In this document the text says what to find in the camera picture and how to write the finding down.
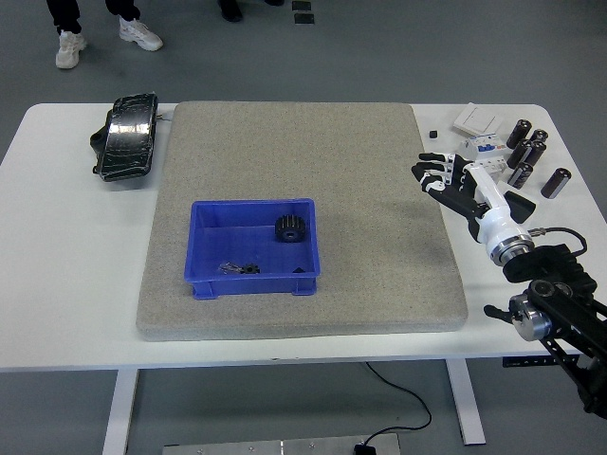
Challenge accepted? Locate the grey metal floor plate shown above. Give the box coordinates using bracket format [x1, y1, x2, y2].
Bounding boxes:
[162, 431, 402, 455]

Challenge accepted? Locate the black tape-wrapped device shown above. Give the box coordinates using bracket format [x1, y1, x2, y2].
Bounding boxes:
[89, 92, 159, 183]

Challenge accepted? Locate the person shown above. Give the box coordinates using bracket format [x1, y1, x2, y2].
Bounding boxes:
[46, 0, 164, 70]
[216, 0, 285, 24]

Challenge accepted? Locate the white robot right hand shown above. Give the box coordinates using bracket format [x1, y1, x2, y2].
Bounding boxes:
[410, 151, 528, 246]

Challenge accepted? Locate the white table leg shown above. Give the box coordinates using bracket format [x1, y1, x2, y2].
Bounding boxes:
[101, 369, 139, 455]
[445, 358, 487, 446]

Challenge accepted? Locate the black table control panel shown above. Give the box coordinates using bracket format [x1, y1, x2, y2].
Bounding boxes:
[502, 355, 557, 369]

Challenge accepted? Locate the grey-brown foam mat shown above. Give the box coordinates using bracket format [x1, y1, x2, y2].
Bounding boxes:
[136, 100, 469, 342]

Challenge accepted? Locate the black power adapter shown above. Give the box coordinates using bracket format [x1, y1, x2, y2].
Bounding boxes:
[503, 191, 538, 225]

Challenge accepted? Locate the large black gear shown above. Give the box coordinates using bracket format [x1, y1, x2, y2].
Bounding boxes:
[273, 213, 306, 244]

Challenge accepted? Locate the white circuit breaker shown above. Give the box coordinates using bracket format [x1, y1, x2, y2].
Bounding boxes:
[455, 134, 508, 181]

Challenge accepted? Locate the blue plastic box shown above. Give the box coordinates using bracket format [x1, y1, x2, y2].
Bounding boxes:
[182, 197, 322, 301]

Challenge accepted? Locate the black floor cable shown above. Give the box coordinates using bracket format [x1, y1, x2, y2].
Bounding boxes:
[363, 361, 433, 446]

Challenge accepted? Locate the white wall switch panel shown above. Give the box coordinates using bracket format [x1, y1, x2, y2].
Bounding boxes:
[452, 101, 506, 137]

